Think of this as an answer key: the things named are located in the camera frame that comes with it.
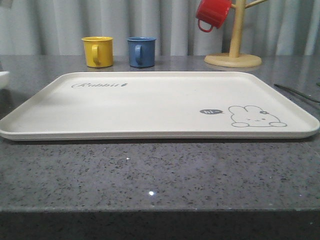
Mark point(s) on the white round plate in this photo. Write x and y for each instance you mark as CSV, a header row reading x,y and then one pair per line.
x,y
4,79

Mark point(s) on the cream rabbit serving tray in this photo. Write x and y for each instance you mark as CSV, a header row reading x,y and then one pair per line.
x,y
142,105

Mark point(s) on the blue mug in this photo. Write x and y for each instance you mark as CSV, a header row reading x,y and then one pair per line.
x,y
141,51

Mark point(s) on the yellow mug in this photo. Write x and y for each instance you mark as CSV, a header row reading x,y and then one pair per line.
x,y
98,51

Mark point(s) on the wooden mug tree stand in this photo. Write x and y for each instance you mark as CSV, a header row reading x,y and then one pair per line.
x,y
235,59

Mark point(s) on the red hanging mug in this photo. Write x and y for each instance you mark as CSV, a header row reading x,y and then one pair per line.
x,y
212,12

